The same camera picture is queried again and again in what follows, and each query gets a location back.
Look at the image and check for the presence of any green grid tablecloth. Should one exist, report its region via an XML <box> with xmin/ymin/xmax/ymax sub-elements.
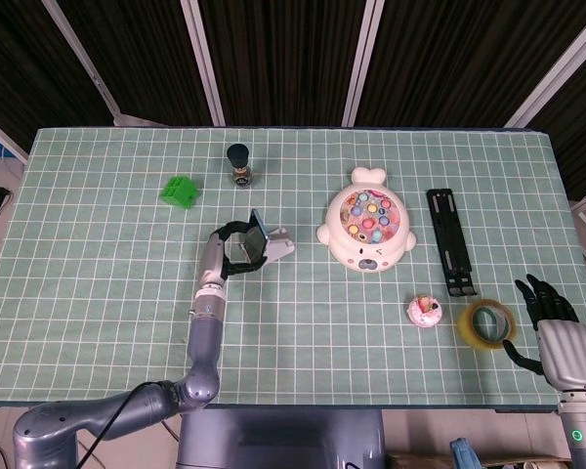
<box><xmin>0</xmin><ymin>127</ymin><xmax>586</xmax><ymax>409</ymax></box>

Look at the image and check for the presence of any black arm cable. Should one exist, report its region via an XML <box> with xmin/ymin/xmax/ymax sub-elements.
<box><xmin>75</xmin><ymin>380</ymin><xmax>177</xmax><ymax>469</ymax></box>

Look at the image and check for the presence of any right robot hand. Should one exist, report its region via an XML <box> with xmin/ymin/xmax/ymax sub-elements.
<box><xmin>502</xmin><ymin>273</ymin><xmax>586</xmax><ymax>391</ymax></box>

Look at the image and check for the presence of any pepper grinder bottle black cap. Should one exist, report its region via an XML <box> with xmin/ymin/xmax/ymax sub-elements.
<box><xmin>226</xmin><ymin>143</ymin><xmax>253</xmax><ymax>188</ymax></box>

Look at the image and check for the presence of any pink strawberry donut toy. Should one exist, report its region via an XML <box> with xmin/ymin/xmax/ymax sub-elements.
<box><xmin>407</xmin><ymin>293</ymin><xmax>443</xmax><ymax>329</ymax></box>

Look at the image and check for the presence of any black folding bracket stand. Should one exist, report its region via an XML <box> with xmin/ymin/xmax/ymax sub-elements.
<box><xmin>425</xmin><ymin>188</ymin><xmax>479</xmax><ymax>298</ymax></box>

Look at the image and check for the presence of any yellow clear tape roll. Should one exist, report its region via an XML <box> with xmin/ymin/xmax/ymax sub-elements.
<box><xmin>457</xmin><ymin>298</ymin><xmax>519</xmax><ymax>351</ymax></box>

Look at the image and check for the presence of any grey robot torso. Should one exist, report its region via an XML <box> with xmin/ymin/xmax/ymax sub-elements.
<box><xmin>175</xmin><ymin>407</ymin><xmax>387</xmax><ymax>469</ymax></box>

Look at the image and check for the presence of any blue cloth item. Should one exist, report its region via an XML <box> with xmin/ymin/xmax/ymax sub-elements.
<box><xmin>448</xmin><ymin>438</ymin><xmax>482</xmax><ymax>469</ymax></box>

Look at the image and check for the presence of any cream seal fishing game toy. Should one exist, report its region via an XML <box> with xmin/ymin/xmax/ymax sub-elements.
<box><xmin>315</xmin><ymin>166</ymin><xmax>418</xmax><ymax>273</ymax></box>

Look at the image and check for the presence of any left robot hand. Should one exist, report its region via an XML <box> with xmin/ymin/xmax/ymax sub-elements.
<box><xmin>197</xmin><ymin>219</ymin><xmax>268</xmax><ymax>290</ymax></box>

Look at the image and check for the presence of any green toy building block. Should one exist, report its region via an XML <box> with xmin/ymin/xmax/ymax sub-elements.
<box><xmin>157</xmin><ymin>176</ymin><xmax>201</xmax><ymax>210</ymax></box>

